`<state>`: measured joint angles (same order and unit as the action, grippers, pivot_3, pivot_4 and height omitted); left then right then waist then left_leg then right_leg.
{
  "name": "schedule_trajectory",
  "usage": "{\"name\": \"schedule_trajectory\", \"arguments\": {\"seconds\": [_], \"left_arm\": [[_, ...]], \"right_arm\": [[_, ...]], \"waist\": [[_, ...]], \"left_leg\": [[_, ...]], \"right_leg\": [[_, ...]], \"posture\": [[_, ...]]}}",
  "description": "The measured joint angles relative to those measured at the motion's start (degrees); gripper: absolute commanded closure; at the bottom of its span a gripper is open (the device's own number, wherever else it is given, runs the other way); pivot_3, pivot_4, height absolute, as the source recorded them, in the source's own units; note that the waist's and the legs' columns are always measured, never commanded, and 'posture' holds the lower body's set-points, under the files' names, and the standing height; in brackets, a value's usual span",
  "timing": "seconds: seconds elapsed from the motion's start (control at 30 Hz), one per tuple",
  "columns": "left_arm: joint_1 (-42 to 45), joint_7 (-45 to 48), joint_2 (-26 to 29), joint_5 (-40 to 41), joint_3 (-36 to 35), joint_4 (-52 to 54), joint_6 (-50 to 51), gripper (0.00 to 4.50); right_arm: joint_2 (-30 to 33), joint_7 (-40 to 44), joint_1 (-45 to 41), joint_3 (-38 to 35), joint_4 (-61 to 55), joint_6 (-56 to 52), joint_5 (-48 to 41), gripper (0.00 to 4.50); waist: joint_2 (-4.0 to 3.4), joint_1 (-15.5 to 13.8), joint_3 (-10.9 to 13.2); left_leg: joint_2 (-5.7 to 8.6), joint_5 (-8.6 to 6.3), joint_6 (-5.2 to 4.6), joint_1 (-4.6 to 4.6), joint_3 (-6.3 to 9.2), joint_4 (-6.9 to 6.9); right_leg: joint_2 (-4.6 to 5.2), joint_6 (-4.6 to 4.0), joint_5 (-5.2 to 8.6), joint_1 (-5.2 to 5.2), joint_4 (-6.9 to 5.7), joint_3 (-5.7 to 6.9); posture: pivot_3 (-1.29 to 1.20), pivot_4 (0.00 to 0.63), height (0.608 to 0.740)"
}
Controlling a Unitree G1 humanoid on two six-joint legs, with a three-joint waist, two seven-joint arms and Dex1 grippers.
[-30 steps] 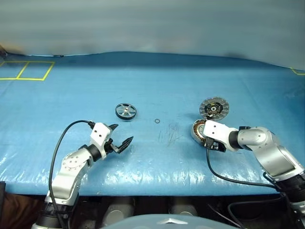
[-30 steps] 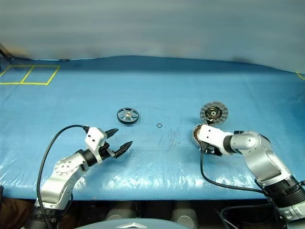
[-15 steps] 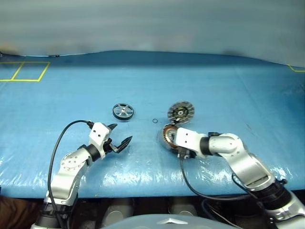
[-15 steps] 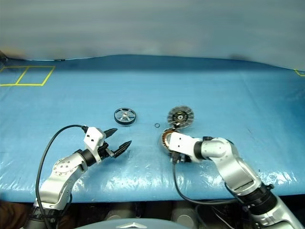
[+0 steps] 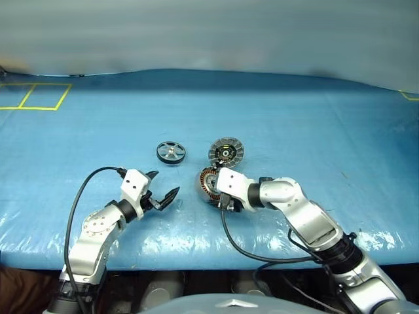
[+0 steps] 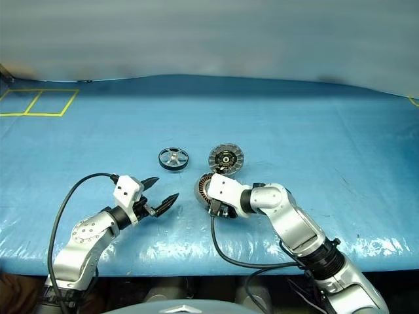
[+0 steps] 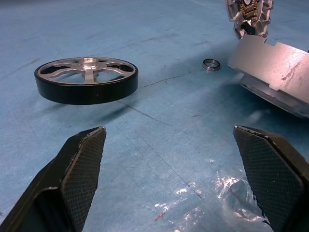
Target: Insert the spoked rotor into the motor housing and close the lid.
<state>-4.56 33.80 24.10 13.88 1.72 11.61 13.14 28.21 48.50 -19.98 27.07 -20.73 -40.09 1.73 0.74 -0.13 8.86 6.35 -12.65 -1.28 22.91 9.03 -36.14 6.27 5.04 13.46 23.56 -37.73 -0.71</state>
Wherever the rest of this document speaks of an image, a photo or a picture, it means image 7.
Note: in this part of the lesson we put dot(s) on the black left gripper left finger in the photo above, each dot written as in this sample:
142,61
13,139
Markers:
72,178

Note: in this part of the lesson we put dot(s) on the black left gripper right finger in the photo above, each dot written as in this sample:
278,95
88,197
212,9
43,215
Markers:
272,174

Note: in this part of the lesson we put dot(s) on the black-rimmed silver spoked rotor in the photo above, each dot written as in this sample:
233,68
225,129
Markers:
84,93

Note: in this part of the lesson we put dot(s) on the round silver motor lid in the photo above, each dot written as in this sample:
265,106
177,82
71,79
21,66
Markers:
235,14

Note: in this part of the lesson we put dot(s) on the copper wound motor stator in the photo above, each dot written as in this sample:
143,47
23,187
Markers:
270,65

